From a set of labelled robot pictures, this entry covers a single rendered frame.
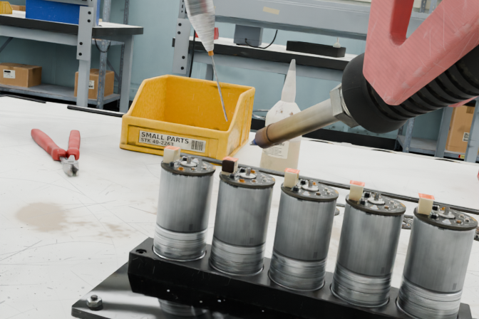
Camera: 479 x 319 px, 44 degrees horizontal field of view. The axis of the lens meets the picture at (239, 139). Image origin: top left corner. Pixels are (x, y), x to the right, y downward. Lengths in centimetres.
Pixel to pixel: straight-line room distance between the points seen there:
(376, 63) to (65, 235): 23
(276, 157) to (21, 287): 28
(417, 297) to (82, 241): 18
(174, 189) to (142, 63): 459
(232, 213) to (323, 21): 225
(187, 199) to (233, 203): 2
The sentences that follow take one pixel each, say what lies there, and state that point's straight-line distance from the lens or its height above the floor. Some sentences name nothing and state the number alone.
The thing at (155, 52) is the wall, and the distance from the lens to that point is 481.
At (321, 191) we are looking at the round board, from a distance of 25.
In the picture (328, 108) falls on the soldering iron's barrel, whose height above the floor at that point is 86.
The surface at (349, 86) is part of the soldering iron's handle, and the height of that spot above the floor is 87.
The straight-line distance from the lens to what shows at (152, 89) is 60.
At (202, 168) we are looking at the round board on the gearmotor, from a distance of 26.
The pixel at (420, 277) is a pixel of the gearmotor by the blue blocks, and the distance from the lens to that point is 25.
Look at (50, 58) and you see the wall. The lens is 514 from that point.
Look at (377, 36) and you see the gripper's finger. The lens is 16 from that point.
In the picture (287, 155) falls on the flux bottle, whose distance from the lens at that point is 51.
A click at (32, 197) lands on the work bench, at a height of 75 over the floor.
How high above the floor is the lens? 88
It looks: 12 degrees down
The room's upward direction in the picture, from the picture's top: 7 degrees clockwise
